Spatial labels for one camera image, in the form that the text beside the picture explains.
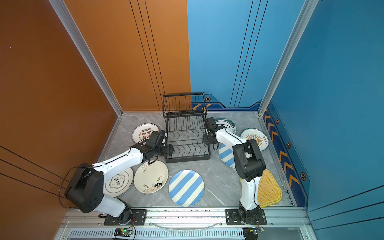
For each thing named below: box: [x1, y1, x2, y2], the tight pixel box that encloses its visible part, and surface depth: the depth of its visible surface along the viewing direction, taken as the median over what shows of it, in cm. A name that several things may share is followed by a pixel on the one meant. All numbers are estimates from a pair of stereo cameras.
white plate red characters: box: [131, 123, 160, 144], surface depth 110 cm
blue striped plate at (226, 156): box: [219, 143, 235, 168], surface depth 96 cm
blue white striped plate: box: [168, 169, 205, 207], surface depth 84 cm
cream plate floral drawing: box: [133, 160, 169, 194], surface depth 87 cm
